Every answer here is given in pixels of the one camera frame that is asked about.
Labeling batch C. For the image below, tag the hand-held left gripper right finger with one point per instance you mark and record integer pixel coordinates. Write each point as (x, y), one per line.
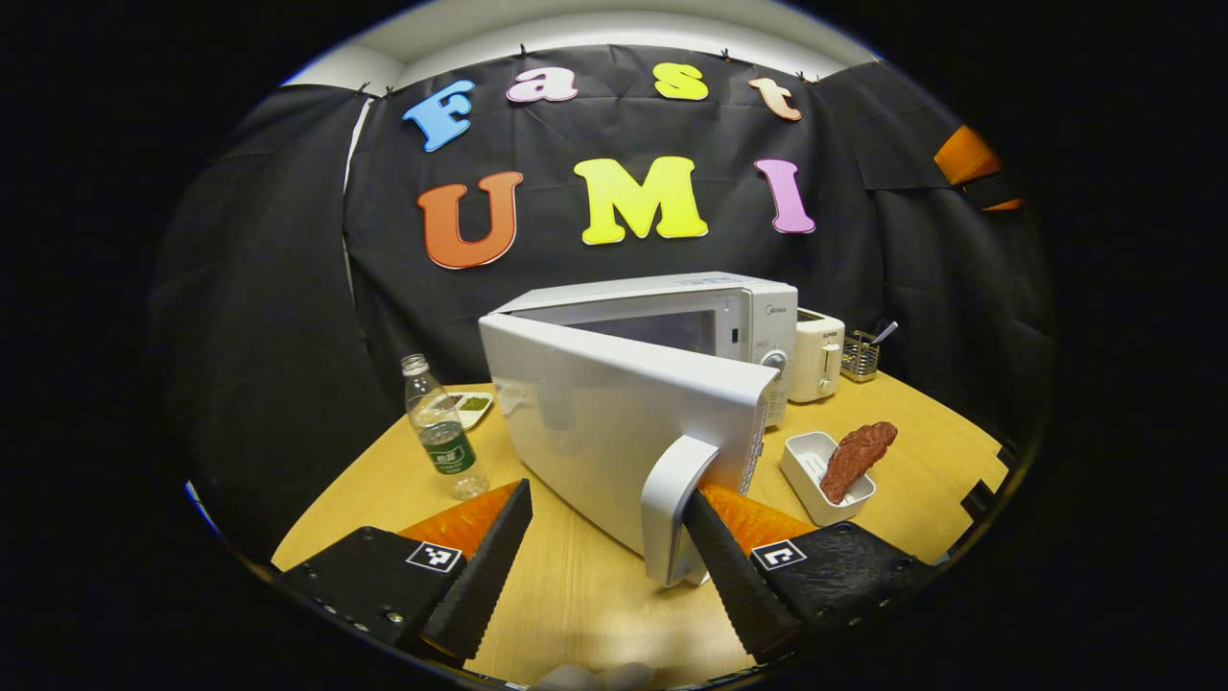
(729, 576)

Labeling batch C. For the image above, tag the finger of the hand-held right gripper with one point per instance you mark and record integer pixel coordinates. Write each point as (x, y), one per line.
(967, 155)

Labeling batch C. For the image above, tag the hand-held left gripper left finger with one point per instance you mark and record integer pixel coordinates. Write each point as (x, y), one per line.
(489, 566)

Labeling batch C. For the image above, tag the brown meat piece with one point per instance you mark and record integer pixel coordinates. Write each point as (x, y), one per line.
(854, 456)

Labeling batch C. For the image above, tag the white microwave oven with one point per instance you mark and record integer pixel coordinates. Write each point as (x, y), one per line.
(595, 422)

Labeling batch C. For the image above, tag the clear plastic bottle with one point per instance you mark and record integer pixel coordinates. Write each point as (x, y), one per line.
(443, 437)

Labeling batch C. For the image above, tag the white plastic tray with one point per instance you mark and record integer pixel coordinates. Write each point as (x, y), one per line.
(801, 456)

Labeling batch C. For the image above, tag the small white sauce dish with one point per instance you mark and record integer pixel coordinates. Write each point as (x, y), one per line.
(472, 408)

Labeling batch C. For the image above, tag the metal spoon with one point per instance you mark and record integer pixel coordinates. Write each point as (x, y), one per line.
(885, 332)

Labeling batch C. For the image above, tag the white toaster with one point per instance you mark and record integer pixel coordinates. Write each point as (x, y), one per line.
(815, 365)

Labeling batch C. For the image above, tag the black table edge bracket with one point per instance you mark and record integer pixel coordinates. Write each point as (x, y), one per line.
(979, 499)
(1008, 453)

